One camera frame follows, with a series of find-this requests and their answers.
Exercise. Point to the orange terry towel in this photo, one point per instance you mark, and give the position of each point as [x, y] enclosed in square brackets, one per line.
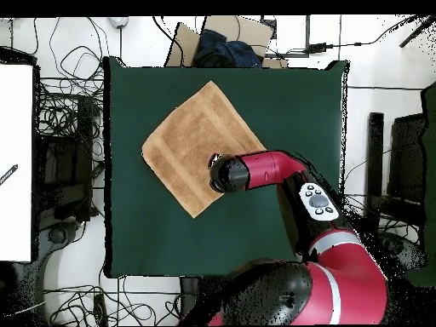
[190, 143]

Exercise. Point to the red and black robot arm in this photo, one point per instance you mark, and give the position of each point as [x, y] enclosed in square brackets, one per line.
[340, 272]

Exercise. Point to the dark green table cloth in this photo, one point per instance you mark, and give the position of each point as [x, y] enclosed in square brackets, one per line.
[272, 112]

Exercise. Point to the blue jeans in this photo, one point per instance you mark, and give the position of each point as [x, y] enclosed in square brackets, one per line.
[235, 51]

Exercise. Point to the brown cardboard box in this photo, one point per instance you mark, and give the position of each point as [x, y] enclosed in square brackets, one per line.
[252, 32]

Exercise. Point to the black equipment rack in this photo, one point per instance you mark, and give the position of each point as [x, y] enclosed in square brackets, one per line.
[61, 163]

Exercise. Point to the black power adapter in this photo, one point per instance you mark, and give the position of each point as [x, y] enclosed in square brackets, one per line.
[318, 47]

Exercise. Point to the black stand base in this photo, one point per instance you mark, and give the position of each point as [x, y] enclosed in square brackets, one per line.
[56, 235]
[400, 247]

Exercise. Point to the black power strip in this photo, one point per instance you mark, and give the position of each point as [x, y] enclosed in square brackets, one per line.
[100, 308]

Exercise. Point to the white round device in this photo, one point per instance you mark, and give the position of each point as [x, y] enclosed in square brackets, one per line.
[119, 21]

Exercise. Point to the small dark strip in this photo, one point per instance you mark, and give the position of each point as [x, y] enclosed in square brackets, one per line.
[8, 174]

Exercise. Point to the white panel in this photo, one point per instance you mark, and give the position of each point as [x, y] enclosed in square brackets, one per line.
[17, 119]

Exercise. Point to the spare dark green cloth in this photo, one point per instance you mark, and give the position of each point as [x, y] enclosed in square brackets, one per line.
[431, 153]

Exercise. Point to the black tripod leg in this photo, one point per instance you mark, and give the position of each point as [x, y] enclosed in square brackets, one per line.
[417, 32]

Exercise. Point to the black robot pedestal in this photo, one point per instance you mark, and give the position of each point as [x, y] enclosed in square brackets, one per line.
[188, 293]

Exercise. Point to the black upright post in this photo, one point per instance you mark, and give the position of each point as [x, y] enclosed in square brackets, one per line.
[374, 153]

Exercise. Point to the thin black metal frame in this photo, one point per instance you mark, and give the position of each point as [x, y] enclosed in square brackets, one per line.
[308, 30]

